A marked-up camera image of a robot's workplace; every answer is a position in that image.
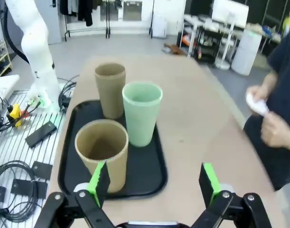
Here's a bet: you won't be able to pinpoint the person's right forearm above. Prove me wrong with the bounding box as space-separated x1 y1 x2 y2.
261 72 279 97

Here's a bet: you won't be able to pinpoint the brown flat floor piece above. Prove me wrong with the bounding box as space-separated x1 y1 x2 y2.
161 43 187 56

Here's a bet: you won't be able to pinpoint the black coiled cable bundle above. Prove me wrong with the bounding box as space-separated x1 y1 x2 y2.
0 160 49 223

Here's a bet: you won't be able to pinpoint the metal shelf table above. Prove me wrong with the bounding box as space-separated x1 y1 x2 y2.
178 14 245 62

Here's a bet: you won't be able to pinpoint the black left arm hose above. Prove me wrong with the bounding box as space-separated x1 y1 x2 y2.
6 9 30 66

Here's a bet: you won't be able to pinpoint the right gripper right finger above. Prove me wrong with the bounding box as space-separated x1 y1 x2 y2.
191 162 273 228

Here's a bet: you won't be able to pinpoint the person's right hand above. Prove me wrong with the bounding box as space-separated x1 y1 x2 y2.
246 85 270 102

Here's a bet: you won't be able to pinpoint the black flat plate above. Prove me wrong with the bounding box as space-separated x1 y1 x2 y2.
10 178 48 199
30 161 53 181

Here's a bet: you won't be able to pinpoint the white cabinet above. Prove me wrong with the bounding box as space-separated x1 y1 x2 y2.
151 14 169 38

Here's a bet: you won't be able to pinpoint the black rectangular power box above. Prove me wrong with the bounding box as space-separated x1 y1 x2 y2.
25 120 58 149

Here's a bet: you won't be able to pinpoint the person in navy t-shirt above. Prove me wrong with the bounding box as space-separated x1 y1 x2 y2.
243 30 290 192

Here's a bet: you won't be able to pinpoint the white floor stand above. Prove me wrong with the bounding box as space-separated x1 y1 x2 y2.
215 22 235 71

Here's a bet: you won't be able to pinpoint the black plastic tray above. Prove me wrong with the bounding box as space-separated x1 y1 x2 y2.
57 100 168 200

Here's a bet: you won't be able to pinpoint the person's left hand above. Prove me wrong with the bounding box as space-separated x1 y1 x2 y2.
261 113 290 152

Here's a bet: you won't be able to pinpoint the mannequin with yellow garment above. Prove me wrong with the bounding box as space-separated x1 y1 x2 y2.
281 10 290 38

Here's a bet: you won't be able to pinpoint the dark hanging clothes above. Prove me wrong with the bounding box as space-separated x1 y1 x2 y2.
59 0 94 27

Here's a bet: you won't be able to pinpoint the yellow emergency stop box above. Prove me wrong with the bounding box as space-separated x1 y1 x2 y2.
7 104 24 128

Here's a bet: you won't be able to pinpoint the aluminium slotted base platform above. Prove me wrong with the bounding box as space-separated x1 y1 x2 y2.
0 91 75 228

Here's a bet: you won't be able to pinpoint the brown cup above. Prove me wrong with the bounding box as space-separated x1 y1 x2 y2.
75 119 129 193
94 63 126 120

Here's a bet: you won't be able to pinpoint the light green cup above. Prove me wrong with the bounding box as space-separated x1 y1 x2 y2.
122 81 164 148

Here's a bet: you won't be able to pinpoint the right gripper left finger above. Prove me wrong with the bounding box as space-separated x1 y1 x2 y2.
35 161 117 228

